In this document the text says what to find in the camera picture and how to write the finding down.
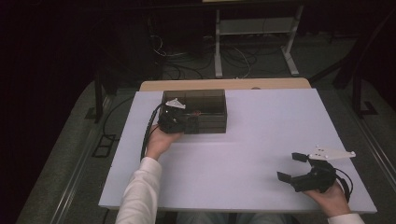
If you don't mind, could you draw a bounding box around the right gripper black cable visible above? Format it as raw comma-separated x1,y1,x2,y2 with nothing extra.
334,167,355,203

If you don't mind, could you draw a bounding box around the metal floor rail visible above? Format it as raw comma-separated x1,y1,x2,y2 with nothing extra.
49,92,115,224
337,91,396,178

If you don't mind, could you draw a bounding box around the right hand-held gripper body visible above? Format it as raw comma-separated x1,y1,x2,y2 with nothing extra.
290,145,357,193

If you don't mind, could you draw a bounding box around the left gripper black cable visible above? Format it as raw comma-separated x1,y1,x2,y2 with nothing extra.
139,103,166,161

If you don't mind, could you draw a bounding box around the black metal stand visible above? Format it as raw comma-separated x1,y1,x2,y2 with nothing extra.
351,74,379,119
85,69,118,123

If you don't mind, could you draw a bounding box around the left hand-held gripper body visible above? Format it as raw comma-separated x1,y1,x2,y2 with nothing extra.
157,97,189,135

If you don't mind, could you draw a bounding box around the person's right hand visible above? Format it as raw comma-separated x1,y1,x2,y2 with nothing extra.
303,181,352,217

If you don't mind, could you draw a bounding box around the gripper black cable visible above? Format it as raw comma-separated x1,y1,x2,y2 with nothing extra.
139,103,166,161
334,167,355,203

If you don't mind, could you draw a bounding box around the white metal stand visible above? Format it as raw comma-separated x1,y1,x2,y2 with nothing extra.
214,4,305,78

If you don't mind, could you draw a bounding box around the tangle of floor cables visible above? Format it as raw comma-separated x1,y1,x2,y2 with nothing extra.
148,18,288,80

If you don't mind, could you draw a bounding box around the dark transparent storage box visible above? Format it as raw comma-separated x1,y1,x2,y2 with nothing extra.
158,89,228,135

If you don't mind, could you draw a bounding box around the person's left hand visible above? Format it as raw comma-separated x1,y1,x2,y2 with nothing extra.
145,124,185,161

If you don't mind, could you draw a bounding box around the black floor frame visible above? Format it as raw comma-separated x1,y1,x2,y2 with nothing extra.
92,133,121,159

